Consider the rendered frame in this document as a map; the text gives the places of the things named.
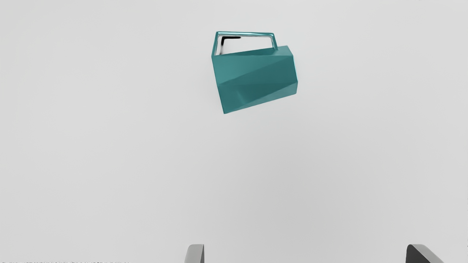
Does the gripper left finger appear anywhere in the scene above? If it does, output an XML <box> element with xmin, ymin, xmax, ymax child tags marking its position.
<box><xmin>184</xmin><ymin>244</ymin><xmax>205</xmax><ymax>263</ymax></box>

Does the teal faceted mug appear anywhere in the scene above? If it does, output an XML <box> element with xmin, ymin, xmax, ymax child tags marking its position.
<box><xmin>211</xmin><ymin>31</ymin><xmax>298</xmax><ymax>114</ymax></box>

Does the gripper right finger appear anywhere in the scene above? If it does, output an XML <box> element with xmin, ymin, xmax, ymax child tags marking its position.
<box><xmin>405</xmin><ymin>244</ymin><xmax>445</xmax><ymax>263</ymax></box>

